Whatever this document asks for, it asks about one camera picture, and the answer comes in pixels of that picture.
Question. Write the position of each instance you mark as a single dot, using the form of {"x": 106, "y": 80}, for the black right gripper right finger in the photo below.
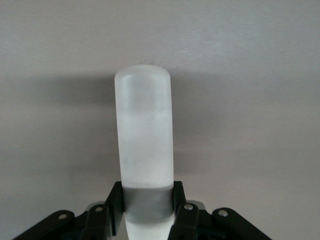
{"x": 195, "y": 222}

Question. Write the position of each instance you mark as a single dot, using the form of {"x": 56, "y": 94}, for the large table cover mat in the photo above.
{"x": 50, "y": 50}

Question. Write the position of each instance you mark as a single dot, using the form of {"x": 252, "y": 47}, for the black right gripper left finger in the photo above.
{"x": 100, "y": 220}

